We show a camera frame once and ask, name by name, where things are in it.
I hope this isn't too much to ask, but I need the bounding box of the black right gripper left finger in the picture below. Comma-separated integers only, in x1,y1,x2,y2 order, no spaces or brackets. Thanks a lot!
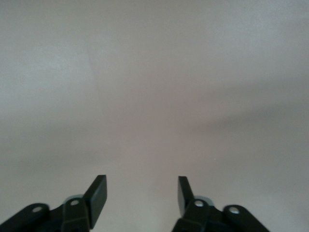
0,174,108,232

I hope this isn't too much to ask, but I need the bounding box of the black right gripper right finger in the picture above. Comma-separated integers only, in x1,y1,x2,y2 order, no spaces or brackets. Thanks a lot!
178,176,270,232

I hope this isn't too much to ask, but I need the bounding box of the brown table cover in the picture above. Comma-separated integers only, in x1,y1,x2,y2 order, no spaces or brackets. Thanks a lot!
0,0,309,232

